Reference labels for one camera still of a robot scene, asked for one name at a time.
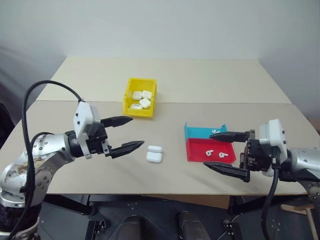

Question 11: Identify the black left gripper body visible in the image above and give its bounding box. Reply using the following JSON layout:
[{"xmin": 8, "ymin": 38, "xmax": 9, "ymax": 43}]
[{"xmin": 84, "ymin": 121, "xmax": 113, "ymax": 158}]

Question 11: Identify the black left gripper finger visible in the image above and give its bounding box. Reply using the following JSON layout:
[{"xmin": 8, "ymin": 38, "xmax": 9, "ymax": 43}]
[
  {"xmin": 109, "ymin": 140, "xmax": 146, "ymax": 159},
  {"xmin": 100, "ymin": 115, "xmax": 134, "ymax": 129}
]

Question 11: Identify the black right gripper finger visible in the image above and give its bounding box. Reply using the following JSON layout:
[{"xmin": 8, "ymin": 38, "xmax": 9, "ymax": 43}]
[
  {"xmin": 209, "ymin": 131, "xmax": 249, "ymax": 144},
  {"xmin": 202, "ymin": 161, "xmax": 251, "ymax": 183}
]

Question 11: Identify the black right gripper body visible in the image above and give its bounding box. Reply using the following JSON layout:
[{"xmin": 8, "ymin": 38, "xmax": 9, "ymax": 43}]
[{"xmin": 239, "ymin": 129, "xmax": 276, "ymax": 177}]

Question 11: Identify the yellow plastic bin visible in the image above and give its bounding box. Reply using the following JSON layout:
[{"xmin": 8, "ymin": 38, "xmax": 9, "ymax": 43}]
[{"xmin": 121, "ymin": 77, "xmax": 158, "ymax": 119}]

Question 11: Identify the white earbud case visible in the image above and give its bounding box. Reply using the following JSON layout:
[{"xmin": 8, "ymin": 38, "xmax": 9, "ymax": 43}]
[{"xmin": 146, "ymin": 145, "xmax": 164, "ymax": 164}]

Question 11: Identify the blue plastic tray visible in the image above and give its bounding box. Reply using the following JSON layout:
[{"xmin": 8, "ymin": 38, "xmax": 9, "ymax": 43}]
[{"xmin": 183, "ymin": 121, "xmax": 229, "ymax": 140}]

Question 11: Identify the red plastic tray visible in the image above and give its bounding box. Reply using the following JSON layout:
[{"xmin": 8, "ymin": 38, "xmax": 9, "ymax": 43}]
[{"xmin": 185, "ymin": 137, "xmax": 238, "ymax": 163}]

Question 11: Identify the wooden stand piece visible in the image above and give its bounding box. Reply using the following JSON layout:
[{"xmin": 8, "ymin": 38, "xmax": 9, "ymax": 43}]
[{"xmin": 280, "ymin": 203, "xmax": 317, "ymax": 230}]

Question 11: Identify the dark rounded shape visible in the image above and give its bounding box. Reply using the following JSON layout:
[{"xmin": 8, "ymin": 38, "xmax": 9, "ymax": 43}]
[{"xmin": 177, "ymin": 211, "xmax": 210, "ymax": 240}]

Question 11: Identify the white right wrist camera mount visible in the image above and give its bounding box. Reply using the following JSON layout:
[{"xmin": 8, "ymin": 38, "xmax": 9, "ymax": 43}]
[{"xmin": 258, "ymin": 118, "xmax": 289, "ymax": 177}]

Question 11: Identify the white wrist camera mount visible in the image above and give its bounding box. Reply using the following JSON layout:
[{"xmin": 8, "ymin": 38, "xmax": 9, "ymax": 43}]
[
  {"xmin": 258, "ymin": 118, "xmax": 289, "ymax": 177},
  {"xmin": 72, "ymin": 100, "xmax": 102, "ymax": 160}
]

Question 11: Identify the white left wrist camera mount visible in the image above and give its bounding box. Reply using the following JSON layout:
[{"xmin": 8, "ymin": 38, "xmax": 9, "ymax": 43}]
[{"xmin": 72, "ymin": 100, "xmax": 102, "ymax": 160}]

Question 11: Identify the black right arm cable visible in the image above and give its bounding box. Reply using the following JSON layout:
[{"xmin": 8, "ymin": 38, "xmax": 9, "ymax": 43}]
[{"xmin": 260, "ymin": 149, "xmax": 282, "ymax": 240}]

